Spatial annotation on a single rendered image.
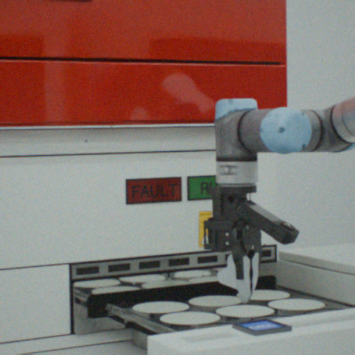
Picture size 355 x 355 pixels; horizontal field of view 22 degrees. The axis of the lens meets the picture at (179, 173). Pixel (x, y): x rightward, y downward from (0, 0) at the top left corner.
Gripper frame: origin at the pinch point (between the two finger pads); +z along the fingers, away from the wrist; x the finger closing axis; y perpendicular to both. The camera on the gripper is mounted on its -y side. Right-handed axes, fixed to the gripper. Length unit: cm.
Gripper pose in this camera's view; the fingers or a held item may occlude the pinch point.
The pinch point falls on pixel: (249, 297)
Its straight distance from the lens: 166.2
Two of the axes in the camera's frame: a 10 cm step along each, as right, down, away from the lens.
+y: -8.6, -0.1, 5.1
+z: 0.2, 10.0, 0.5
